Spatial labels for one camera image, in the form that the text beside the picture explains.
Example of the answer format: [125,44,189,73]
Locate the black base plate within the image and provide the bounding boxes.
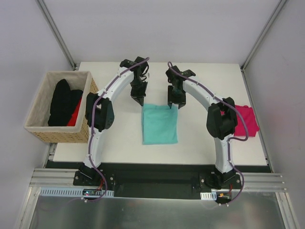
[73,163,242,199]

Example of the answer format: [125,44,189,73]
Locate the purple cable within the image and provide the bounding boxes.
[87,56,150,203]
[167,61,251,207]

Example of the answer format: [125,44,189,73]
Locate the black garment in basket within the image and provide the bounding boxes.
[48,79,83,126]

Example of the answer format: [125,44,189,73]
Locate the right aluminium corner post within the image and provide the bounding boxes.
[241,0,289,72]

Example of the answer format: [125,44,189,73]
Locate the white cable duct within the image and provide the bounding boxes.
[40,187,114,198]
[200,191,217,201]

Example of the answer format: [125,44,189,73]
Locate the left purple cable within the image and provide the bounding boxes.
[87,56,150,203]

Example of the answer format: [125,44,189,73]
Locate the left aluminium corner post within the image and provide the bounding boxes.
[35,0,77,71]

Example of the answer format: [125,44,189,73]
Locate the aluminium rail frame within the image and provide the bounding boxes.
[29,168,288,192]

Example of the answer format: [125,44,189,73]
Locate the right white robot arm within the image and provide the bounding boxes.
[166,62,237,189]

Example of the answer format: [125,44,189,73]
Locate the wicker laundry basket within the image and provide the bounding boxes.
[24,71,98,143]

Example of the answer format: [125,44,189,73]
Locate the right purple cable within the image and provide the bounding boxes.
[167,61,251,207]

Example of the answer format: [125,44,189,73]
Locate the teal t-shirt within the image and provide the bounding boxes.
[142,104,178,145]

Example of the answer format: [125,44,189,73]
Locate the red garment in basket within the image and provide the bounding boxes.
[66,97,82,126]

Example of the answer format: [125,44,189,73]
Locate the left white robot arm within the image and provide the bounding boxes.
[84,56,150,186]

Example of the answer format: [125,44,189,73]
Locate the right white cable duct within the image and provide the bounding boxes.
[200,191,217,201]

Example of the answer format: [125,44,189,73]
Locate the pink folded t-shirt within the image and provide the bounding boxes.
[234,105,260,137]

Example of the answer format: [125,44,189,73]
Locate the left white cable duct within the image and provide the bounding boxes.
[40,187,114,198]

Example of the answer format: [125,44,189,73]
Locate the aluminium corner post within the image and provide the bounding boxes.
[35,0,77,71]
[241,0,289,72]

